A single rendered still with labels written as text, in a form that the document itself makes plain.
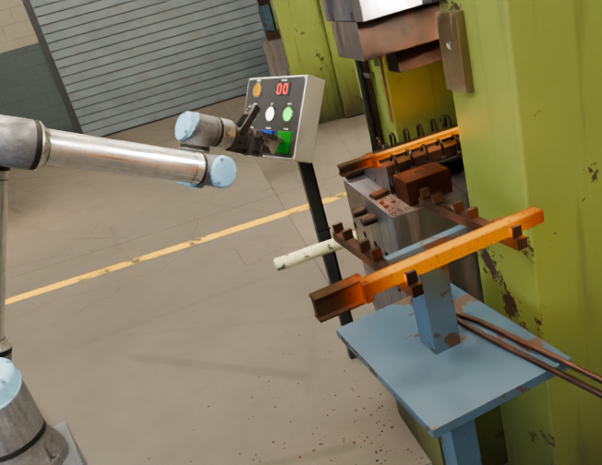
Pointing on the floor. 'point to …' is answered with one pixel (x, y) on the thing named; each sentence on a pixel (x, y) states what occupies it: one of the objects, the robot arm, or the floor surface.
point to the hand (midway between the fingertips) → (280, 138)
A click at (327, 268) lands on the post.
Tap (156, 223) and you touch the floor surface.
